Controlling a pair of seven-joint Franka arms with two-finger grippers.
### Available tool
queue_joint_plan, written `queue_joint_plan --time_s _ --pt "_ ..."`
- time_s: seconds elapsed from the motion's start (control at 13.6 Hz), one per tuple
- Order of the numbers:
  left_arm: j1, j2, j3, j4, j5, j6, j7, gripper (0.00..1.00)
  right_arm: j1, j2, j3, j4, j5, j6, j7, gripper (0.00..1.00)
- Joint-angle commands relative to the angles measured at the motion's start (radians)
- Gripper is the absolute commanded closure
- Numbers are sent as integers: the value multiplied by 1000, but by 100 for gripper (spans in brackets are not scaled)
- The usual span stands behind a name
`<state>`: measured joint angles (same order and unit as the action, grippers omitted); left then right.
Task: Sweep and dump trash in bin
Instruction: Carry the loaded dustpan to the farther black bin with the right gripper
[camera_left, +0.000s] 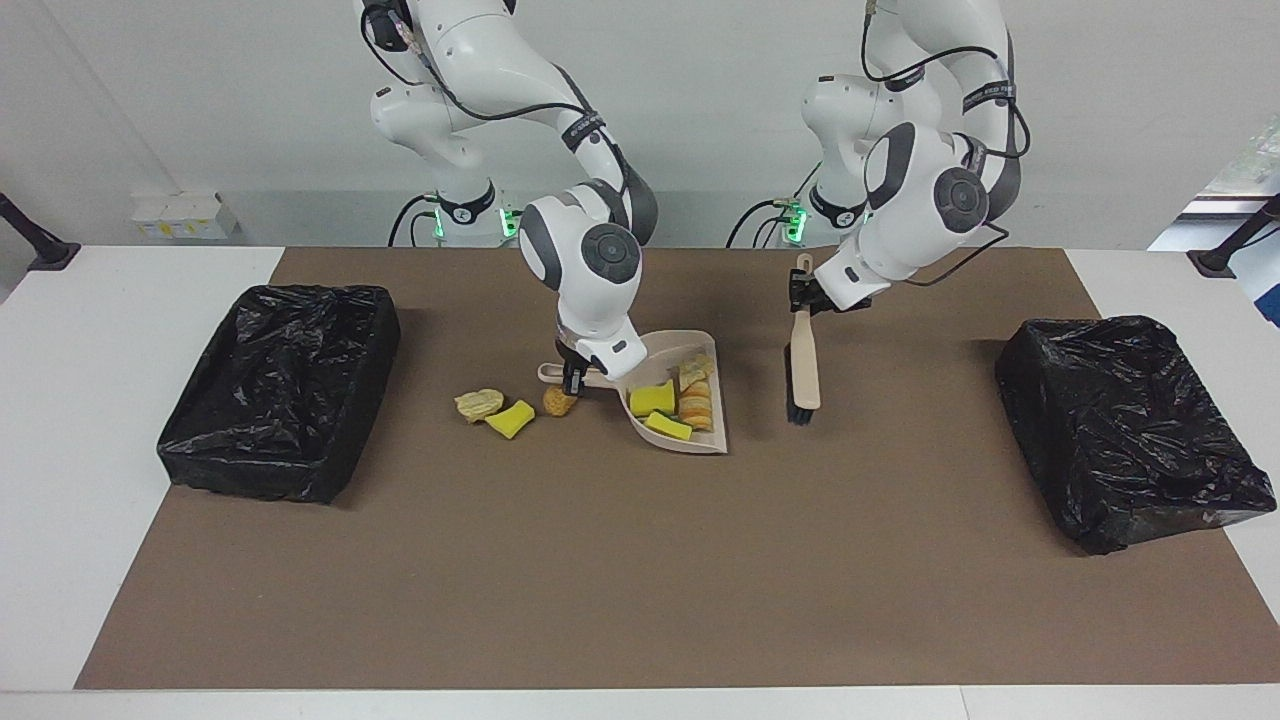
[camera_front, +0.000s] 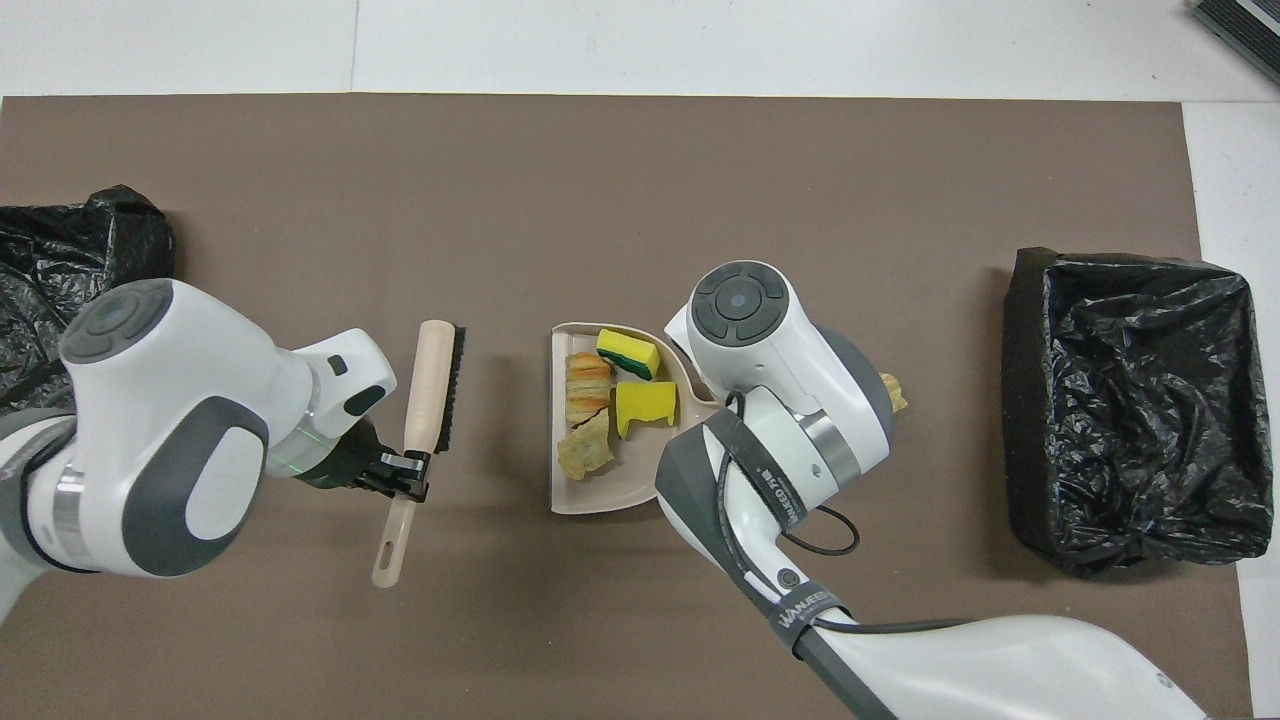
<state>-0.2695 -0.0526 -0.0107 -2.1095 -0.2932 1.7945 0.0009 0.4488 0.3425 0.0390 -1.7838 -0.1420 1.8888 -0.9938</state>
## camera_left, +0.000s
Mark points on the brown oval sponge lump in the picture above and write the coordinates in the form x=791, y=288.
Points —
x=558, y=402

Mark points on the black clamp stand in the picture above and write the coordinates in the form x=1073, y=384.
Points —
x=1215, y=262
x=50, y=255

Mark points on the bin lined with black bag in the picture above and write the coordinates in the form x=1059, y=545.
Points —
x=270, y=400
x=1120, y=430

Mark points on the large yellow sponge piece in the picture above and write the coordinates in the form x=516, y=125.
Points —
x=652, y=399

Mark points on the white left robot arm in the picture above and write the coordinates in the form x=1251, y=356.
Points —
x=930, y=220

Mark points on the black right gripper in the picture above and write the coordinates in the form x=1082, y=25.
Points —
x=575, y=355

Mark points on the cream sponge scrap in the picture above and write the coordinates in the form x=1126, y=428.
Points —
x=479, y=404
x=697, y=370

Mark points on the beige plastic dustpan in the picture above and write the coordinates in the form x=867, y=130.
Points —
x=716, y=430

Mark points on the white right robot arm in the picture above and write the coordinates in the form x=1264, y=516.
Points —
x=590, y=300

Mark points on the brown table mat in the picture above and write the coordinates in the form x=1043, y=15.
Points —
x=640, y=560

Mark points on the small yellow sponge piece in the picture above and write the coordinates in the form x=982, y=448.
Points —
x=510, y=419

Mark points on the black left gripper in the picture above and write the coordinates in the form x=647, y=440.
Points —
x=828, y=298

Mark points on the orange striped sponge scrap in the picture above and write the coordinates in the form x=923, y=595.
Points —
x=696, y=410

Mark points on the beige brush with black bristles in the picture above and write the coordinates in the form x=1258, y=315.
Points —
x=805, y=370

